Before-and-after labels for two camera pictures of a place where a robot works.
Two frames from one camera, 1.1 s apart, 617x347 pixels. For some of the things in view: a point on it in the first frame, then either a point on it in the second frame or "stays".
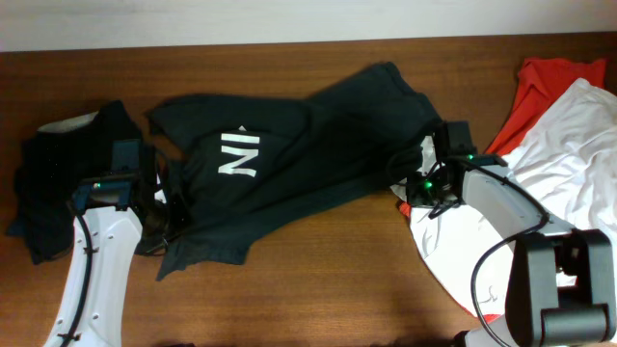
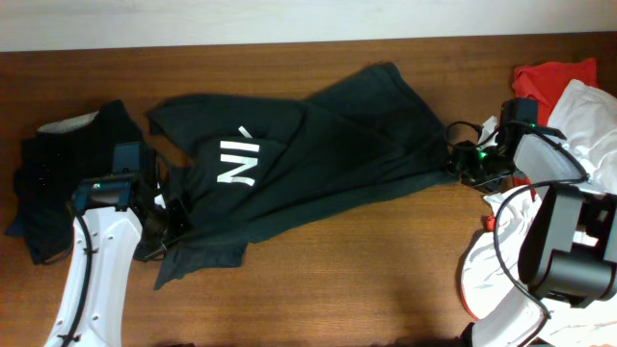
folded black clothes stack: x=59 y=159 stays
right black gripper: x=415 y=195 to x=460 y=157
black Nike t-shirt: x=234 y=159 stays
